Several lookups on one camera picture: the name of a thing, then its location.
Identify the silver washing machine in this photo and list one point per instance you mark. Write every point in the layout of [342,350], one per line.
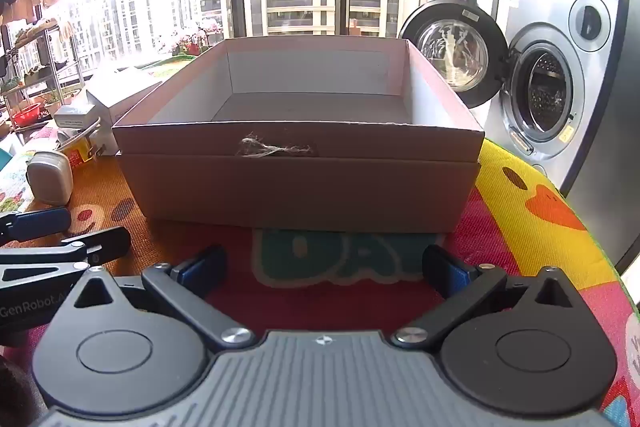
[560,12]

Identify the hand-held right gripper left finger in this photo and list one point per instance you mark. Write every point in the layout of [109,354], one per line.
[197,274]

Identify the metal shelf rack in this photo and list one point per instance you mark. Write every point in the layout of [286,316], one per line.
[47,67]

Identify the pink orchid in white pot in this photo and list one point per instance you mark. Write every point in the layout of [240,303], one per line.
[192,39]

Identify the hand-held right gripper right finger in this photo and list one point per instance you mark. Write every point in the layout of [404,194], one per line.
[452,274]

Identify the pale rounded plastic case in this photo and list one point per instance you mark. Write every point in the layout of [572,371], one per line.
[47,179]

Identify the white cardboard box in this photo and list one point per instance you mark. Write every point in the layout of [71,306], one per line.
[117,92]

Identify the colourful printed play mat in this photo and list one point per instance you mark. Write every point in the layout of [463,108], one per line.
[525,252]

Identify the red plastic basin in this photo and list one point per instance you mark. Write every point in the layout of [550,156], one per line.
[26,114]

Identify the brown cardboard box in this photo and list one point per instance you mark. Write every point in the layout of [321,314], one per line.
[300,187]

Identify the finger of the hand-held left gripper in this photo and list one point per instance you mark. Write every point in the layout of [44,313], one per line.
[40,223]
[102,243]

